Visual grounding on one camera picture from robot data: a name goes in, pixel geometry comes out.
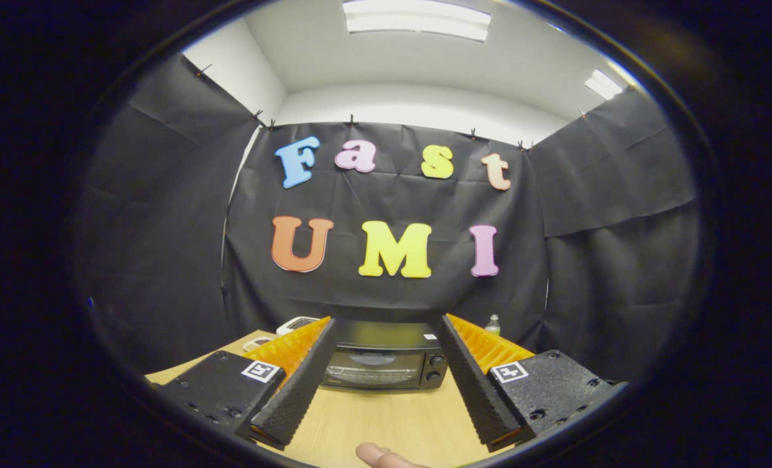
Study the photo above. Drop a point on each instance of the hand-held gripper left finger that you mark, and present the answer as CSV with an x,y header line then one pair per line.
x,y
305,383

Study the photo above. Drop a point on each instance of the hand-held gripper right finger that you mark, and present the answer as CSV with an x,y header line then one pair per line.
x,y
470,383

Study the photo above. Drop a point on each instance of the black toaster oven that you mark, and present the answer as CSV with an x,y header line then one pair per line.
x,y
386,335

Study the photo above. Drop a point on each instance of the white pop-up toaster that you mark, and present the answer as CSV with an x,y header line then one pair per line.
x,y
298,324

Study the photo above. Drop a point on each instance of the green label drink bottle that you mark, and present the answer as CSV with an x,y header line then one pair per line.
x,y
492,326

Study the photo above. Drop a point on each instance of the small white snack dish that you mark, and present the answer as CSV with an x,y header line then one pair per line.
x,y
257,344

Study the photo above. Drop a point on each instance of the small ceiling light panel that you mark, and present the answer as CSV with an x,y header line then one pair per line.
x,y
603,84

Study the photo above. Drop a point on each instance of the large ceiling light panel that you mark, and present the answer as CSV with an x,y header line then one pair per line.
x,y
418,18

